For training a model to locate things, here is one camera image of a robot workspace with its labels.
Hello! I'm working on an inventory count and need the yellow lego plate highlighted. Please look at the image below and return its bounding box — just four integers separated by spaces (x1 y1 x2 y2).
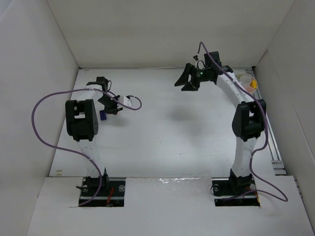
249 80 258 89

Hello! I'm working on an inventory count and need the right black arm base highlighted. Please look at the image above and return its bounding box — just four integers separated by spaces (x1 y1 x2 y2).
210 178 260 207

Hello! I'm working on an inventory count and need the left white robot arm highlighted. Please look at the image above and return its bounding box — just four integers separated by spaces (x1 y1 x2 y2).
65 77 122 189

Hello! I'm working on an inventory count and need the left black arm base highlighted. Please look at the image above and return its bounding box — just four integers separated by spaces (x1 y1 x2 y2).
76 177 126 207

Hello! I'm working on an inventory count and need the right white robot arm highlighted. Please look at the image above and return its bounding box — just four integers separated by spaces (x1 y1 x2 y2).
174 52 266 197

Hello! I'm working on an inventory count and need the purple lego brick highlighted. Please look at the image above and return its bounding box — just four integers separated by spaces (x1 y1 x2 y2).
99 110 107 121

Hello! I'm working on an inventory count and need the white divided round container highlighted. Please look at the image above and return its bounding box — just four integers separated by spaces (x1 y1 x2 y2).
235 73 258 94

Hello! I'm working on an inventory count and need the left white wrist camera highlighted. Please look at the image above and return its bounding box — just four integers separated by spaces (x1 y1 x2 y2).
119 96 132 107

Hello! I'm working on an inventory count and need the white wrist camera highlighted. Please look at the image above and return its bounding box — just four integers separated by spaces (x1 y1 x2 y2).
193 54 206 70
119 96 132 107

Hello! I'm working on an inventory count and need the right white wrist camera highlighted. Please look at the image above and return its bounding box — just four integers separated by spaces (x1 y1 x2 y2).
193 54 206 70

